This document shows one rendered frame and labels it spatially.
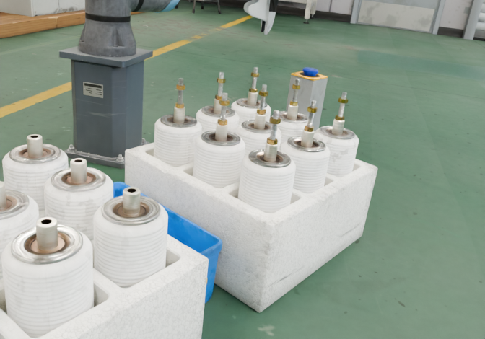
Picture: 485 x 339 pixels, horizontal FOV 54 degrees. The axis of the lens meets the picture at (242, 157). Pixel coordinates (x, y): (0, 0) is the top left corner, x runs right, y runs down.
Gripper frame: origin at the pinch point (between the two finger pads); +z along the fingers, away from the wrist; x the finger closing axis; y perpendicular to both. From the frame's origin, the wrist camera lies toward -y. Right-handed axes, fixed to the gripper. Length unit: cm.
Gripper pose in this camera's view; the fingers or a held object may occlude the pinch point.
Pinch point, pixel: (267, 27)
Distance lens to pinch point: 111.0
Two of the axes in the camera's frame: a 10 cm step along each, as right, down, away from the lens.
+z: -1.0, 9.2, 3.8
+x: 1.6, 4.0, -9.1
